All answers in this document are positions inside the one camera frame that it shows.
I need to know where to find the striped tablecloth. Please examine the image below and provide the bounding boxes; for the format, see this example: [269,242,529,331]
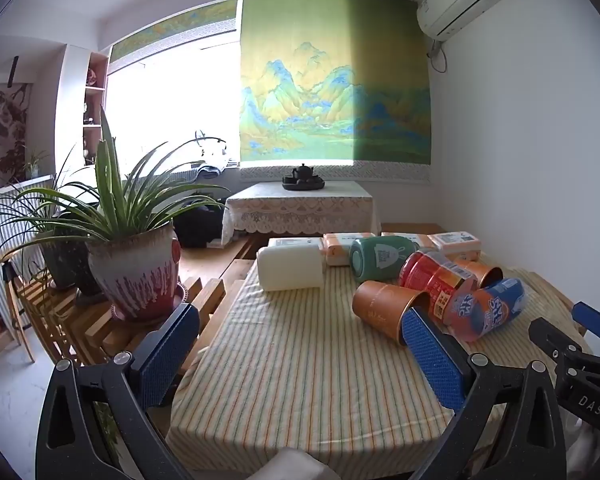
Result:
[165,259,594,469]

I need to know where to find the orange paper cup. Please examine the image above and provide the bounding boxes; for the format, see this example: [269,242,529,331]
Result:
[351,280,431,347]
[450,257,504,291]

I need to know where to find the rolled-up landscape roller blind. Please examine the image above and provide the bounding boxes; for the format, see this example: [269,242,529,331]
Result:
[108,0,239,67]

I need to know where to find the landscape painting roller blind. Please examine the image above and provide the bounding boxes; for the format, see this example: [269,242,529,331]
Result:
[238,0,432,186]

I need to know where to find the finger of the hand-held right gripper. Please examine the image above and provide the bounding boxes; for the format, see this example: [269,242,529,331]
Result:
[572,302,600,339]
[528,317,584,362]

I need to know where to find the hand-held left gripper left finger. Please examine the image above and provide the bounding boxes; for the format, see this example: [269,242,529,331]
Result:
[34,302,201,480]

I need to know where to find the red printed can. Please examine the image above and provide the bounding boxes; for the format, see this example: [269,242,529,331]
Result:
[398,248,476,321]

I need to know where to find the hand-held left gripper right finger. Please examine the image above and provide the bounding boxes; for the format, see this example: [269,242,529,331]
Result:
[401,307,567,480]

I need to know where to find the white slatted radiator cover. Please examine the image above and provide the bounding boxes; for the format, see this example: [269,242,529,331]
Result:
[0,174,57,322]

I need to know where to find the grey-blue folded cloth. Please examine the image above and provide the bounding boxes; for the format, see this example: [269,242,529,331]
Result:
[192,162,229,181]

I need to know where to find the black curved lamp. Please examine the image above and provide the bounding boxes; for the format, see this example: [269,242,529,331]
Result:
[193,128,229,159]

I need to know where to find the large white tissue pack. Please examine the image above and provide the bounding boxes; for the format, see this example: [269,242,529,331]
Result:
[256,244,326,293]

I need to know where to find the white wall shelf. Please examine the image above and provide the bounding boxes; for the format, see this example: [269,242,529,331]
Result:
[82,50,109,172]

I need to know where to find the large potted plant red-white pot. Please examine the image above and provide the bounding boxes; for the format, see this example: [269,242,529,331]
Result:
[0,105,232,324]

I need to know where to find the orange tissue pack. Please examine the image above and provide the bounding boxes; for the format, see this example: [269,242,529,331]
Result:
[426,231,483,256]
[380,232,434,251]
[321,232,379,267]

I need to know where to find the wooden chair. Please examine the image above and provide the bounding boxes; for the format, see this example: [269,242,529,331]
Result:
[0,249,37,364]

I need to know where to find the black tea tray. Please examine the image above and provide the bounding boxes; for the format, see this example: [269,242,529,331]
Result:
[281,174,326,192]

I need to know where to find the low table with lace cloth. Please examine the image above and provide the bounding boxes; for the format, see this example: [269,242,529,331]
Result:
[221,182,383,246]

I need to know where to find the white air conditioner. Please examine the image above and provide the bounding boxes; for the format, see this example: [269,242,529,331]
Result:
[416,0,508,41]

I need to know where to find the hanging ink painting scroll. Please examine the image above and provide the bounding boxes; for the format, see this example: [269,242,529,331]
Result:
[0,82,34,197]

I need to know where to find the wooden plant stand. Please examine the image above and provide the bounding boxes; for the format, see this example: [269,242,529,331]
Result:
[10,259,227,377]

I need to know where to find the small potted plant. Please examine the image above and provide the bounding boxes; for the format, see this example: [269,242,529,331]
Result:
[22,147,51,179]

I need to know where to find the air conditioner cable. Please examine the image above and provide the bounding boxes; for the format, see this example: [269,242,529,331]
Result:
[426,37,449,74]

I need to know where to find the black bag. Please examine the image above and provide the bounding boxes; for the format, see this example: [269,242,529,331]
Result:
[172,199,229,250]

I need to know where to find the potted plant dark pot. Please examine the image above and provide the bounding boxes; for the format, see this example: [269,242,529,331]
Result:
[0,160,107,297]

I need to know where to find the green cup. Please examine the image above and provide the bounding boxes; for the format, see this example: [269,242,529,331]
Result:
[349,236,419,284]

